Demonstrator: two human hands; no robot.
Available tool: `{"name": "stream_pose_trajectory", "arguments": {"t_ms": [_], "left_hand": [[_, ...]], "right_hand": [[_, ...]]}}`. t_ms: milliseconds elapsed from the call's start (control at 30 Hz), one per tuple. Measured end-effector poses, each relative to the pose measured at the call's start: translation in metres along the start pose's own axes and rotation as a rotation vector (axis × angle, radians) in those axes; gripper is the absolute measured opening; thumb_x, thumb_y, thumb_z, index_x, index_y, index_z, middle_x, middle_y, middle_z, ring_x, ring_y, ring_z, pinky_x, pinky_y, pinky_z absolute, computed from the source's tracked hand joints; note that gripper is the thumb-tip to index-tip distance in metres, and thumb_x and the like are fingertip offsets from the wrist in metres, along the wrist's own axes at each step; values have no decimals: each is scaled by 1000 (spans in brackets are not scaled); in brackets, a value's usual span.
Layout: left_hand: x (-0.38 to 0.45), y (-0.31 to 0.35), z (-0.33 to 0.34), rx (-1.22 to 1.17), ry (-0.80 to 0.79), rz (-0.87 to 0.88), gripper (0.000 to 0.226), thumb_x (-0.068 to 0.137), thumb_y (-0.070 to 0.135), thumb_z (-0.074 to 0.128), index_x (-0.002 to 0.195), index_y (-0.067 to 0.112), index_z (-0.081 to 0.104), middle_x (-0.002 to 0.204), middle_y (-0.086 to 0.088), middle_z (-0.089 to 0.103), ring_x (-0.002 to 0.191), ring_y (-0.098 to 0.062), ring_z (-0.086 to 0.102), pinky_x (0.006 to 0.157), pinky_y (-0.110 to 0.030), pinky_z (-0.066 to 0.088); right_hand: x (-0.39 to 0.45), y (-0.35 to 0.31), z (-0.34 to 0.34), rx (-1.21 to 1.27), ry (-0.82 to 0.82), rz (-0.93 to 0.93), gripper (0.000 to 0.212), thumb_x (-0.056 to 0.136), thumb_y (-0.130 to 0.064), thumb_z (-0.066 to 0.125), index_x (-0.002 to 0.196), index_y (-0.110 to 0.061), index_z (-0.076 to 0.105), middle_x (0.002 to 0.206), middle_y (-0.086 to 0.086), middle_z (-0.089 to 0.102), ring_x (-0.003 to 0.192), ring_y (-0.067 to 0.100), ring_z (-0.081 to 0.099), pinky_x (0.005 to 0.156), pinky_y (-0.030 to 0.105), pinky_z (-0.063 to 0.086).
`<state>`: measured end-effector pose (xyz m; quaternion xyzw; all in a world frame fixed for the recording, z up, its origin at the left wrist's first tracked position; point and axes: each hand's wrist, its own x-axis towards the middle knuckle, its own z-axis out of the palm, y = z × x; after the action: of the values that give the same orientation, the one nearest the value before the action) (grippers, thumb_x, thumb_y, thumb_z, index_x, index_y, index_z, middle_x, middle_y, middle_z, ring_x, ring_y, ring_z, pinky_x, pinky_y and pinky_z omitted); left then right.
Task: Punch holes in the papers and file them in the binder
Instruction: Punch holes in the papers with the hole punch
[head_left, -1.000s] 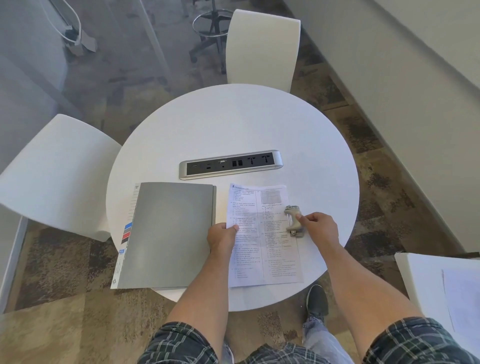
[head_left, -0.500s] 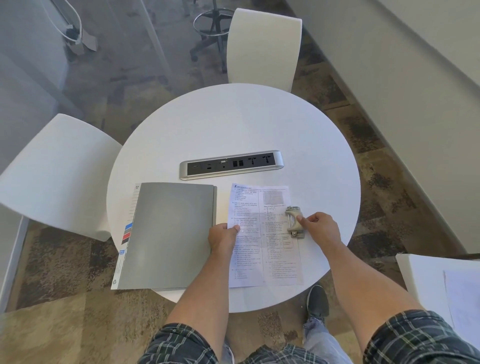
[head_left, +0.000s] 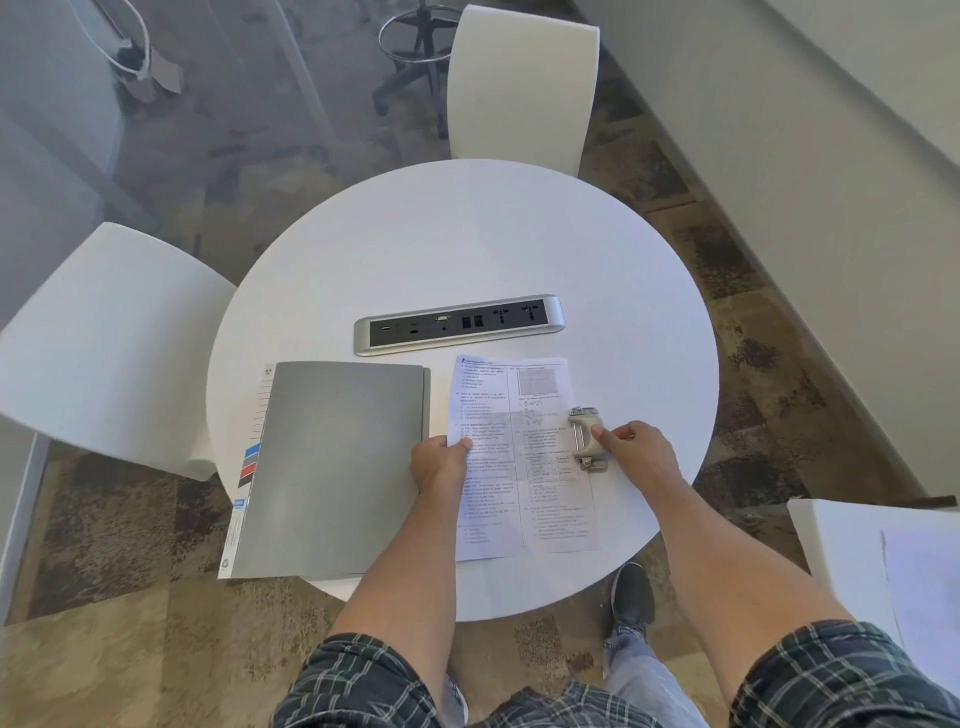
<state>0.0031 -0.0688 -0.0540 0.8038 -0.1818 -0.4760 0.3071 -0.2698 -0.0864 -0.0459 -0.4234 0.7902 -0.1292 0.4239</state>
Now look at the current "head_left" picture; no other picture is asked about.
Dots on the person's left hand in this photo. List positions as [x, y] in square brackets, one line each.
[437, 469]

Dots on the person's right hand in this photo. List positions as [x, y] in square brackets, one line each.
[643, 454]

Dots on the person's left thumb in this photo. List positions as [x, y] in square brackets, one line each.
[460, 445]

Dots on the person's right fingers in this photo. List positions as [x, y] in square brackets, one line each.
[609, 433]

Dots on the grey metal hole punch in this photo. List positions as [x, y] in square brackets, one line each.
[582, 452]

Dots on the printed white paper sheet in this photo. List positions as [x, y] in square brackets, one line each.
[487, 405]

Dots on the person's right forearm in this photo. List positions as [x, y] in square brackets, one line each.
[727, 577]

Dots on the person's left forearm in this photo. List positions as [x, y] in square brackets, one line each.
[405, 570]

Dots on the silver table power socket panel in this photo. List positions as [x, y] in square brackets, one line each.
[457, 324]

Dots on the grey document folder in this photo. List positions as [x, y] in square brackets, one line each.
[337, 465]

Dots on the black shoe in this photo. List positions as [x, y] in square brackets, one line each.
[632, 596]

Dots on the blue jeans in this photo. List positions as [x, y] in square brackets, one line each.
[645, 682]

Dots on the white chair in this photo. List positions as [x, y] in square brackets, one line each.
[517, 82]
[840, 547]
[105, 345]

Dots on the dark plaid shirt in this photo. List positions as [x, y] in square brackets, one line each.
[840, 682]

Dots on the blank white paper sheet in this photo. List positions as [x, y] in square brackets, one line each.
[926, 600]

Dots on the black office stool base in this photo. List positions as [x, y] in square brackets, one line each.
[409, 56]

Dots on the grey floor bag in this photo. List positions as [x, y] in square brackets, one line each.
[154, 79]

